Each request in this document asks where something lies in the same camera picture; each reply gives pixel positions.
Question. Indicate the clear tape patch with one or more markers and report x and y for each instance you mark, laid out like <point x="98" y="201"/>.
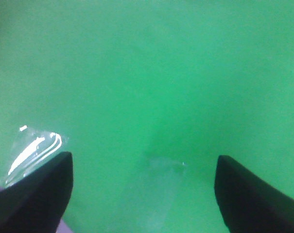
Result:
<point x="30" y="150"/>

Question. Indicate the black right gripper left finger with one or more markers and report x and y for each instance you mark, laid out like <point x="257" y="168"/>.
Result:
<point x="36" y="203"/>

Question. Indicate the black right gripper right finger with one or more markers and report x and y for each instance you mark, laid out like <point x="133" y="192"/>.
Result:
<point x="247" y="203"/>

